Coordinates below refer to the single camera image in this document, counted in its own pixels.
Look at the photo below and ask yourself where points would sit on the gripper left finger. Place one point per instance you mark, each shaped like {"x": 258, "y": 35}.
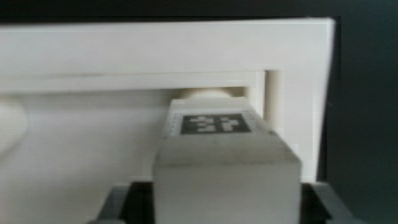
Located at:
{"x": 129, "y": 208}

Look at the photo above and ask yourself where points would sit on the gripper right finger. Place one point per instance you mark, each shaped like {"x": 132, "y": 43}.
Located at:
{"x": 322, "y": 207}

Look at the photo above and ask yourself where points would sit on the white leg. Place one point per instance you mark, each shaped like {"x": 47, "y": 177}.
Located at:
{"x": 226, "y": 171}

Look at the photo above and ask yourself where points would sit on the white square tabletop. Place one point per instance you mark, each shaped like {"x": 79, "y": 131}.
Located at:
{"x": 91, "y": 76}

